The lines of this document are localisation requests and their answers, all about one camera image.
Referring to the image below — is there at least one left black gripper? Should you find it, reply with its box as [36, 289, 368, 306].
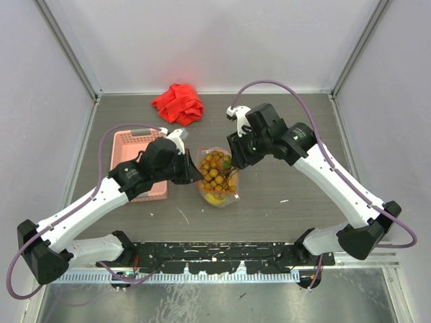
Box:
[154, 148, 203, 184]

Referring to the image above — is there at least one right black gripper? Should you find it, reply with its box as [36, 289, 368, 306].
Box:
[226, 125, 270, 170]

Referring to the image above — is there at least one bunch of brown longans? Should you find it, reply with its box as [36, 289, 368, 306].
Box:
[199, 149, 238, 194]

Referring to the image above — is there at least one yellow pear fruit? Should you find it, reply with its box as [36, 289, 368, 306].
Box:
[203, 192, 227, 207]

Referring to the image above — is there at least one clear zip top bag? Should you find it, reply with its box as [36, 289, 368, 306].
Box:
[197, 147, 240, 208]

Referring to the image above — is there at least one pink perforated plastic basket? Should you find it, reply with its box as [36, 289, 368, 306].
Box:
[110, 128, 168, 202]

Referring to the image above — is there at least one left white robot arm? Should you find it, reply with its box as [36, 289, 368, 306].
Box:
[17, 129, 202, 285]

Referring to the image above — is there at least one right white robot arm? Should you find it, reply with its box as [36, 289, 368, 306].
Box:
[226, 104, 401, 265]

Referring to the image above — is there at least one crumpled red cloth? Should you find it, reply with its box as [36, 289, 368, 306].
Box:
[151, 83, 204, 127]

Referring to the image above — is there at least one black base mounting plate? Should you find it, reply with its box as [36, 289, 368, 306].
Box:
[104, 242, 319, 275]

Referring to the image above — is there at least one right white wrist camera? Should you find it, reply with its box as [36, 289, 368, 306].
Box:
[226, 106, 252, 137]

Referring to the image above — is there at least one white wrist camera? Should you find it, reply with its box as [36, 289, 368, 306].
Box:
[159, 127, 188, 155]
[226, 106, 252, 137]

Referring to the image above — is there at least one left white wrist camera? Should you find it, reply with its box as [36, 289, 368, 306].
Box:
[159, 127, 188, 155]

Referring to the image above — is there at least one grey slotted cable duct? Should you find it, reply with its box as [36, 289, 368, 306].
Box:
[54, 268, 300, 285]

